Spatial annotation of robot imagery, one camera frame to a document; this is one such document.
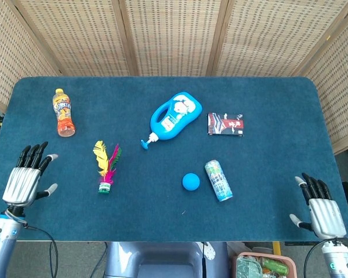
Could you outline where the blue detergent jug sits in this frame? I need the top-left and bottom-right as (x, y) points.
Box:
(140, 92), (203, 151)

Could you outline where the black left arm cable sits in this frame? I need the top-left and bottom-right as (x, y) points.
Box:
(22, 223), (59, 278)

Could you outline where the pink basket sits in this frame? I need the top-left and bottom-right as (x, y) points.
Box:
(234, 251), (298, 278)

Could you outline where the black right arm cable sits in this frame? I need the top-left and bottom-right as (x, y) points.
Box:
(303, 239), (328, 278)

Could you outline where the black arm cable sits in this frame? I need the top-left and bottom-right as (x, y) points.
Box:
(303, 239), (328, 278)
(22, 223), (59, 278)

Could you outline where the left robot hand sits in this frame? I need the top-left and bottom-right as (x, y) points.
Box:
(2, 141), (59, 218)

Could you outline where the green snack bag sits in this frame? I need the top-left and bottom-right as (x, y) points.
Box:
(238, 256), (263, 278)

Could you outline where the red black card box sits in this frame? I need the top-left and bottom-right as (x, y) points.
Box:
(206, 112), (245, 137)

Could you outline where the printed drink can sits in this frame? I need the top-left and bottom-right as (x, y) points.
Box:
(204, 159), (233, 203)

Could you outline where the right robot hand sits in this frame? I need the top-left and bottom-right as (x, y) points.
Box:
(289, 173), (347, 241)

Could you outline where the woven folding screen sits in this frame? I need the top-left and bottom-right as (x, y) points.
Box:
(0, 0), (348, 156)

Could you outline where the feather shuttlecock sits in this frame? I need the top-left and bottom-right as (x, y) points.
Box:
(93, 140), (123, 194)

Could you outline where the orange juice bottle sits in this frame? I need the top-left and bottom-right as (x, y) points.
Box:
(52, 88), (76, 138)

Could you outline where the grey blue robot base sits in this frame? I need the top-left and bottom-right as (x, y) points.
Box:
(103, 241), (230, 278)

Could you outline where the green bottle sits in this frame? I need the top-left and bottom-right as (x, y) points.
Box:
(258, 256), (289, 275)

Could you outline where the blue ball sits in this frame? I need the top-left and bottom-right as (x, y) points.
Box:
(182, 173), (201, 192)

